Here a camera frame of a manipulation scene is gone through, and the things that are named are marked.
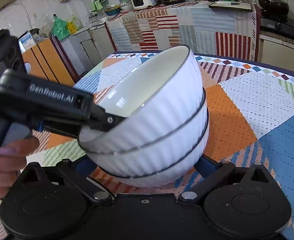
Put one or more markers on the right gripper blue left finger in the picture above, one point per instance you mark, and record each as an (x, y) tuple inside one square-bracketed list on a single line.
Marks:
[(84, 167)]

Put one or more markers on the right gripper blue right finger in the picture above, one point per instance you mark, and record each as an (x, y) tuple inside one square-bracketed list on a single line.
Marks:
[(206, 166)]

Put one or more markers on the white ribbed bowl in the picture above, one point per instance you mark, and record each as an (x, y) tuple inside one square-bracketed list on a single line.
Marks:
[(164, 177), (155, 98), (161, 154)]

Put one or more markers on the person's left hand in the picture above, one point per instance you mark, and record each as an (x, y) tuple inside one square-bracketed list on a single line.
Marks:
[(12, 159)]

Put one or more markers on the orange wooden chair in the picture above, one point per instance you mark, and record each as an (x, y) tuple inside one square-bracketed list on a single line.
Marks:
[(49, 60)]

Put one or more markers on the silver refrigerator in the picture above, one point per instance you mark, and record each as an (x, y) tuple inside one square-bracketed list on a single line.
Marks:
[(31, 38)]

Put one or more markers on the patchwork tablecloth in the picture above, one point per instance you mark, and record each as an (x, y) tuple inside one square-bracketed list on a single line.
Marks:
[(251, 111)]

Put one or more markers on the green plastic bag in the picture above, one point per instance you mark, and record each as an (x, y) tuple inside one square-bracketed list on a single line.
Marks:
[(59, 28)]

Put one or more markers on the striped counter cover cloth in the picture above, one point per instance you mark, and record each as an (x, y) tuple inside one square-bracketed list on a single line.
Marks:
[(226, 32)]

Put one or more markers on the gas stove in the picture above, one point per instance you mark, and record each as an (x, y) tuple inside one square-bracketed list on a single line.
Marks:
[(281, 28)]

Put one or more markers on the cutting board with knife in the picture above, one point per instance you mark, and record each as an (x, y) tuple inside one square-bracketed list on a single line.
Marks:
[(231, 5)]

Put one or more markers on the black wok pot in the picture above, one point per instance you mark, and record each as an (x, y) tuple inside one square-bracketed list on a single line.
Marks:
[(274, 9)]

